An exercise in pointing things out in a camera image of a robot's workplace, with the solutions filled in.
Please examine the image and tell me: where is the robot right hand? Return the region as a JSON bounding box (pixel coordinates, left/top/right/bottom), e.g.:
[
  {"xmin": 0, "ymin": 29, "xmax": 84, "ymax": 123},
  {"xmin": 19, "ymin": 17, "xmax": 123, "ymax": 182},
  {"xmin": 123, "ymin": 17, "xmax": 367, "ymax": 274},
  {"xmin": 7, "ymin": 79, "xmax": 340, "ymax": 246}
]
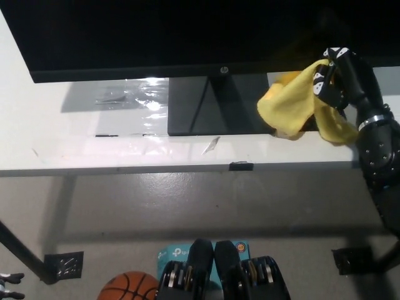
[{"xmin": 312, "ymin": 46, "xmax": 390, "ymax": 124}]

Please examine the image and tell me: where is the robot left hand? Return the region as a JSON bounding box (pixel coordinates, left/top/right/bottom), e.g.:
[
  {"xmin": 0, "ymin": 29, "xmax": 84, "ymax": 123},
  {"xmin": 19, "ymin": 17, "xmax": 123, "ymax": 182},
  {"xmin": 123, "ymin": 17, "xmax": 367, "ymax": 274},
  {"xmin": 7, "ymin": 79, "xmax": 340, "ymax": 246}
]
[{"xmin": 0, "ymin": 272, "xmax": 26, "ymax": 300}]

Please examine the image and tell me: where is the yellow microfibre cloth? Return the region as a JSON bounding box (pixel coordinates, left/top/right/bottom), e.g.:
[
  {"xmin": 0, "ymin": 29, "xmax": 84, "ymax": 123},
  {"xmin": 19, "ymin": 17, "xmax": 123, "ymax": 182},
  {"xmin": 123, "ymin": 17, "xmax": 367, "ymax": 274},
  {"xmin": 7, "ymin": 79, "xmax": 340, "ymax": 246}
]
[{"xmin": 256, "ymin": 59, "xmax": 360, "ymax": 147}]

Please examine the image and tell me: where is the black tape on desk edge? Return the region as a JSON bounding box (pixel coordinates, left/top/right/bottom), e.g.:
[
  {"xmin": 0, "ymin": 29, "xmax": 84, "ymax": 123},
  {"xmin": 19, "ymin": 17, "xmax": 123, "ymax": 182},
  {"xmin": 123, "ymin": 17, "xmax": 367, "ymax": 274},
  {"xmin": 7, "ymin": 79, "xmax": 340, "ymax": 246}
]
[{"xmin": 228, "ymin": 161, "xmax": 254, "ymax": 171}]

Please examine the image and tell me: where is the black HP monitor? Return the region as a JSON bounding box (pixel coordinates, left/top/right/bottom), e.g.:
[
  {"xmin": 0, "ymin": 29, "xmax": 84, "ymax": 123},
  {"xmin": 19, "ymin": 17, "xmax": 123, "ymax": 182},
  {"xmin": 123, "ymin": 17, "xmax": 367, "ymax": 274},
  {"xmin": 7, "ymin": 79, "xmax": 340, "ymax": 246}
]
[{"xmin": 0, "ymin": 0, "xmax": 400, "ymax": 138}]

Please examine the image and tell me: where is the black floor tape patch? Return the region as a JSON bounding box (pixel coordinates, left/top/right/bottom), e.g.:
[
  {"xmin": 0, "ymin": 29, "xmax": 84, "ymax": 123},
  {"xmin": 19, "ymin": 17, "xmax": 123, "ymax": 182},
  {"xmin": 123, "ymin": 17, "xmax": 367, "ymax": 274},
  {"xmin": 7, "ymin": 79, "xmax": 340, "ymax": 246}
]
[
  {"xmin": 331, "ymin": 246, "xmax": 376, "ymax": 276},
  {"xmin": 43, "ymin": 251, "xmax": 84, "ymax": 280}
]

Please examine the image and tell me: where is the orange basketball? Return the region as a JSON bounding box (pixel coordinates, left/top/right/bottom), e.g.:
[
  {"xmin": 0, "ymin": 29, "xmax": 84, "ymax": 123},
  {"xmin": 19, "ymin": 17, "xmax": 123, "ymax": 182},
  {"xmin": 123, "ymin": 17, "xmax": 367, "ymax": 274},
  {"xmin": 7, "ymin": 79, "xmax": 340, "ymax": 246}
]
[{"xmin": 97, "ymin": 271, "xmax": 160, "ymax": 300}]

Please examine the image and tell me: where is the clear tape scrap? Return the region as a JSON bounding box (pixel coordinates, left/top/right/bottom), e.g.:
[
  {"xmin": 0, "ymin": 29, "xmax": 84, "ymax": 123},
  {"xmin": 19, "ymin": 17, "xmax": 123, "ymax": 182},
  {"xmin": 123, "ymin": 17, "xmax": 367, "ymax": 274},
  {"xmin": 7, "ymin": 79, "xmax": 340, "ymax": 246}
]
[{"xmin": 201, "ymin": 136, "xmax": 221, "ymax": 156}]

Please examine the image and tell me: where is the teal tp-link box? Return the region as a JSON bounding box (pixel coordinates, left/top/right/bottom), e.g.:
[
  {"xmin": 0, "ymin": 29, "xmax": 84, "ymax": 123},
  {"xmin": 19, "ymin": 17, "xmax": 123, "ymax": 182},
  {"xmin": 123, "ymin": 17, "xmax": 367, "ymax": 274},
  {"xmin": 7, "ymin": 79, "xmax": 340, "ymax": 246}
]
[{"xmin": 156, "ymin": 239, "xmax": 251, "ymax": 300}]

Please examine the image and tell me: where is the clear plastic sheet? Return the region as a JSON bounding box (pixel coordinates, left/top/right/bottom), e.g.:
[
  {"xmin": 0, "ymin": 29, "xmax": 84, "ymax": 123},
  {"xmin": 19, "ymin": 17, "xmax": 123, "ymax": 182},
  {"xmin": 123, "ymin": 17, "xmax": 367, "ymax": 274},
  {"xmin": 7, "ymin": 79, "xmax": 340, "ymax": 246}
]
[{"xmin": 93, "ymin": 77, "xmax": 170, "ymax": 138}]

